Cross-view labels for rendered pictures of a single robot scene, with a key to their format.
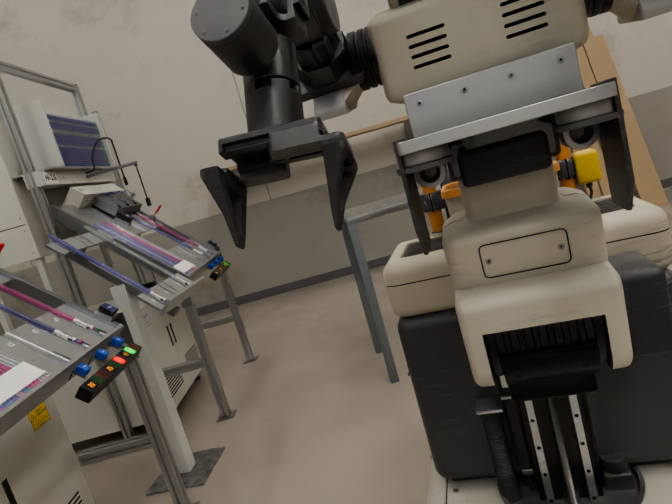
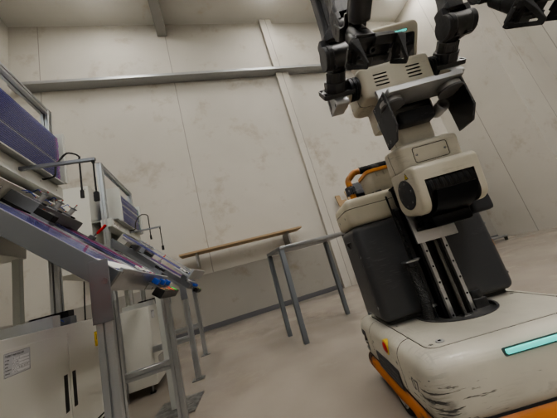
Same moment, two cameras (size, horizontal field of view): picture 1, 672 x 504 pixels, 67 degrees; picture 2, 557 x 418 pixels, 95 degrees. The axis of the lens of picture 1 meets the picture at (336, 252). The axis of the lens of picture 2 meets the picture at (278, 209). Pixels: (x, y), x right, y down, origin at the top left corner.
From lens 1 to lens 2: 69 cm
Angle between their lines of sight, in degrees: 29
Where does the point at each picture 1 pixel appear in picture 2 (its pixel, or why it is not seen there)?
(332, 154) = (402, 36)
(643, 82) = not seen: hidden behind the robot
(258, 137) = (370, 36)
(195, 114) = (178, 226)
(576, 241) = (450, 144)
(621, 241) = not seen: hidden behind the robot
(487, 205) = (409, 138)
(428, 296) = (368, 212)
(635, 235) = not seen: hidden behind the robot
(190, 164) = (171, 252)
